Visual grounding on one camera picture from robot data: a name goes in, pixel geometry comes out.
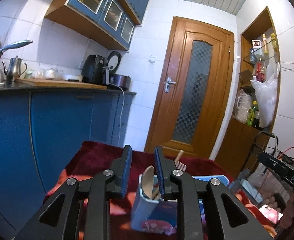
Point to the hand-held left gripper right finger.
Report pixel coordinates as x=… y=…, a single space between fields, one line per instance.
x=159 y=172

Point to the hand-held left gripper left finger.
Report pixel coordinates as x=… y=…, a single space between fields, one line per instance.
x=127 y=170

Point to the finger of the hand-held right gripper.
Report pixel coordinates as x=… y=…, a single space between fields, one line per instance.
x=272 y=163

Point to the wooden spoon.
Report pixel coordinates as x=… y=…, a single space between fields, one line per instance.
x=148 y=177

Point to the light blue utensil holder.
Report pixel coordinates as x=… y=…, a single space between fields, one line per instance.
x=143 y=210

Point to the black metal rack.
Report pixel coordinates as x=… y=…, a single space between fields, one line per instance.
x=267 y=132

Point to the red and orange printed blanket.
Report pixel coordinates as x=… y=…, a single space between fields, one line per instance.
x=97 y=160

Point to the light blue box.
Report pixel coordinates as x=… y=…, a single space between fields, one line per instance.
x=250 y=188

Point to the smartphone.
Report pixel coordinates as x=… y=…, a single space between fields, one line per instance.
x=269 y=213

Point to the wooden niche shelf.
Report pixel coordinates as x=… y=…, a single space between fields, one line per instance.
x=237 y=140

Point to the dark sauce bottle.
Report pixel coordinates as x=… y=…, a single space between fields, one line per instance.
x=257 y=121

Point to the green bottle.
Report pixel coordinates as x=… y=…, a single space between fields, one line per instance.
x=251 y=116

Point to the wooden door with glass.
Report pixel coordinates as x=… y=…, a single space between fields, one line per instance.
x=162 y=120

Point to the white plastic bag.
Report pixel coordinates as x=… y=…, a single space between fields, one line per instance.
x=267 y=100

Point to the clear plastic jug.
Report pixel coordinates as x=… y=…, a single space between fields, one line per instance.
x=242 y=105

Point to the blue base cabinet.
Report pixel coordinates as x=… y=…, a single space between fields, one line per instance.
x=49 y=130

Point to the rice cooker with open lid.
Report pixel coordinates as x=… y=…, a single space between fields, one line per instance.
x=120 y=80

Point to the brown cardboard box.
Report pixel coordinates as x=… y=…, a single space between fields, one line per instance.
x=247 y=76

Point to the red bottle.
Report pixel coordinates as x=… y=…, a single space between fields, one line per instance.
x=259 y=70

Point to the blue jar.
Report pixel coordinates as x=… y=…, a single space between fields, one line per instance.
x=252 y=59

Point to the black air fryer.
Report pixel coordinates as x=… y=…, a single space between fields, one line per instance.
x=92 y=70

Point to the white dish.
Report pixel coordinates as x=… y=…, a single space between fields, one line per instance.
x=73 y=77

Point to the wooden cutting board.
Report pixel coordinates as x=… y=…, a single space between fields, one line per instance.
x=62 y=83

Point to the yellow bottle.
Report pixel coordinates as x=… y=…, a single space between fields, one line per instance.
x=274 y=42

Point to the steel kettle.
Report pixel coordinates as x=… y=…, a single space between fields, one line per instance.
x=14 y=70

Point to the white wall switch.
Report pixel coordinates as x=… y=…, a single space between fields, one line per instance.
x=152 y=59

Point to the blue glass-door wall cabinet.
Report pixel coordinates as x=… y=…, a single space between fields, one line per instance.
x=74 y=2

